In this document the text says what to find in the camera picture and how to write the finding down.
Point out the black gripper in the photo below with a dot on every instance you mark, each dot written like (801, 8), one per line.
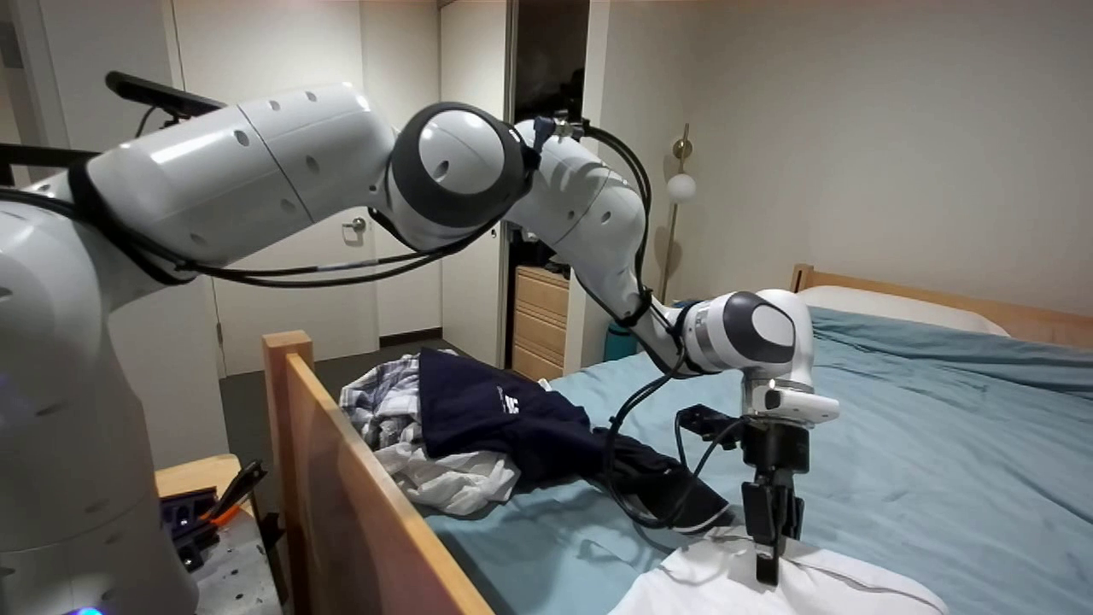
(777, 451)

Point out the white clothing piece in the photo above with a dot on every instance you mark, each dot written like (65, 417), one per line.
(843, 586)

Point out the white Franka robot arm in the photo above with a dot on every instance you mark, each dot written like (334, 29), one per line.
(226, 173)

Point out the light blue bed sheet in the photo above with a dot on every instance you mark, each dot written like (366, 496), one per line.
(968, 456)

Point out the teal waste bin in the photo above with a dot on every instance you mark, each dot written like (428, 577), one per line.
(616, 344)

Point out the white pillow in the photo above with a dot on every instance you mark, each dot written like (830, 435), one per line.
(909, 308)

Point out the wooden drawer dresser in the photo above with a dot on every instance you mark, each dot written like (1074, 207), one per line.
(540, 326)

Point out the navy blue garment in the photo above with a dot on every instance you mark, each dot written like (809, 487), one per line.
(480, 411)

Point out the white t-shirt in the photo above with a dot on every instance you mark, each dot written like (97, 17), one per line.
(457, 479)

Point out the white closet door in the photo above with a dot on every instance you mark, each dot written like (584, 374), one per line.
(468, 308)

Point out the grey plaid shirt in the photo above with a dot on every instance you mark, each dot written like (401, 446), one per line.
(377, 396)

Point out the white room door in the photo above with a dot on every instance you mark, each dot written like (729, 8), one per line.
(308, 319)

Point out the black orange hand tools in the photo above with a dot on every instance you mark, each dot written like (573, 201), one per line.
(211, 516)

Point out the small wooden stool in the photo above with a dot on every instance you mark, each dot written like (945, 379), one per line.
(192, 471)

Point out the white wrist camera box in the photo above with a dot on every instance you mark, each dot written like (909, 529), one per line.
(803, 405)

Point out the round wall lamp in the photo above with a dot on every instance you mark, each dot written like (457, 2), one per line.
(681, 185)

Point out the wooden bed frame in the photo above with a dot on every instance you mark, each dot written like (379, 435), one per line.
(344, 499)

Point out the black mounting bracket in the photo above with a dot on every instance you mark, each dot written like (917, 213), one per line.
(157, 92)

